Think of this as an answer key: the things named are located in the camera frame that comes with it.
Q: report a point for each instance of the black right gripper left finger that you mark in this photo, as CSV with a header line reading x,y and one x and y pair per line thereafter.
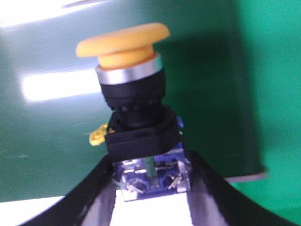
x,y
90,203

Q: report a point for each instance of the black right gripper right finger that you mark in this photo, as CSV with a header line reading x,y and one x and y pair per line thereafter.
x,y
213,201

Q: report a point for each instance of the yellow mushroom push button switch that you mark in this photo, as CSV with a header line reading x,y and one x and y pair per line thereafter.
x,y
143,136

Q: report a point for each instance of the green conveyor belt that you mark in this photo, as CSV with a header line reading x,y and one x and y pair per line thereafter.
x,y
233,74

